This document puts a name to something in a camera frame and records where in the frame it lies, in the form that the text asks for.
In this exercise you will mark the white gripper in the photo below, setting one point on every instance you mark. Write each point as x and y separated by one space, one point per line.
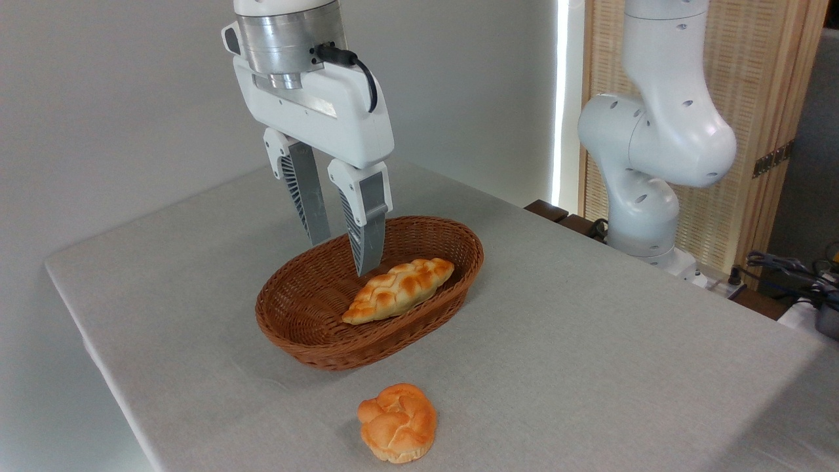
328 118

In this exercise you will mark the long braided bread loaf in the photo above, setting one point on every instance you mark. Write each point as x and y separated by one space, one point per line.
400 292

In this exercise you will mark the round knotted bread roll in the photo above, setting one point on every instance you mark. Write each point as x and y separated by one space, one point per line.
398 423

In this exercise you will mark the brown wicker oval basket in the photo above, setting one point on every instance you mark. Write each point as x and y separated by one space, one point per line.
308 308

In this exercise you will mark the dark wooden base board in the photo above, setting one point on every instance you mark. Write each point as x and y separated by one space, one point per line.
547 211

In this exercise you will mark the grey tablecloth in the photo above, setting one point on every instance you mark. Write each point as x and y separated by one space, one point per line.
590 367

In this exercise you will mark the dark metal screen hinge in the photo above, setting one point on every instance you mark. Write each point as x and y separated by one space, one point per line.
773 159

